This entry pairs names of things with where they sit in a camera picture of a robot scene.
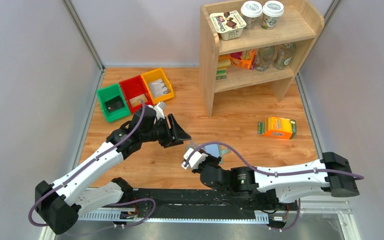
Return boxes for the Chobani yogurt tub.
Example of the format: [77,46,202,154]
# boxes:
[209,10,247,41]

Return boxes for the left white paper cup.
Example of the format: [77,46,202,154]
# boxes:
[240,0,263,30]

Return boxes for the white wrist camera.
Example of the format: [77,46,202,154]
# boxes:
[181,147,209,170]
[147,101,167,121]

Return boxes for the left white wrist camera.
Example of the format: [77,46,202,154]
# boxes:
[147,101,167,121]

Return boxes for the green plastic bin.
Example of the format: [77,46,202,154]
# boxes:
[96,83,131,123]

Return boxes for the green card holder wallet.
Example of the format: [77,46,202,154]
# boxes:
[181,140,231,168]

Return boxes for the yellow plastic bin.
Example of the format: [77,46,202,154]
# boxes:
[140,68,175,105]

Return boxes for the black card in green bin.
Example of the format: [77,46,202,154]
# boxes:
[104,95,125,113]

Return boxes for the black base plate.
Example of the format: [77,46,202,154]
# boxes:
[118,188,298,220]

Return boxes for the white paper cup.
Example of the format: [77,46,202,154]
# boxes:
[240,0,263,30]
[261,0,285,30]

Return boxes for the yellow green sponge stack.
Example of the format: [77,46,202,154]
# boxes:
[216,54,231,80]

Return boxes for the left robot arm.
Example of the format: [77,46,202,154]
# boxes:
[28,105,191,235]

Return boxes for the aluminium frame rail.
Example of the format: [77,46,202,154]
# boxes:
[39,188,360,240]

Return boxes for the clear glass jar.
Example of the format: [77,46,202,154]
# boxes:
[254,46,275,72]
[273,42,296,70]

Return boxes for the card in yellow bin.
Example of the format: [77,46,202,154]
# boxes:
[148,78,170,98]

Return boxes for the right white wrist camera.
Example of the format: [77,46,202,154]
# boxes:
[181,147,209,170]

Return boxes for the card in red bin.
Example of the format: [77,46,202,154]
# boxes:
[129,94,148,107]

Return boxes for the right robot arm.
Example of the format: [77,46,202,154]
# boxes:
[181,149,360,210]

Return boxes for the red plastic bin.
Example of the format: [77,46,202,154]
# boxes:
[119,75,153,114]

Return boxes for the right white paper cup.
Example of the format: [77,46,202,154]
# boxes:
[261,0,285,30]

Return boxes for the orange snack box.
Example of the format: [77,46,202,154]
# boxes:
[257,116,297,140]

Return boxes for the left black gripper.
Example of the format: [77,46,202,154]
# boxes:
[141,113,192,149]

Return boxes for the wooden shelf unit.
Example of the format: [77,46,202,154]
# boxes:
[198,0,325,117]

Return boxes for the orange box on shelf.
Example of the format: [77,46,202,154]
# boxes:
[229,49,257,70]

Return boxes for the right clear glass jar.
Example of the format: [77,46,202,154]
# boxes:
[273,42,296,70]

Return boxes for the left clear glass jar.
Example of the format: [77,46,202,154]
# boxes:
[254,46,275,72]

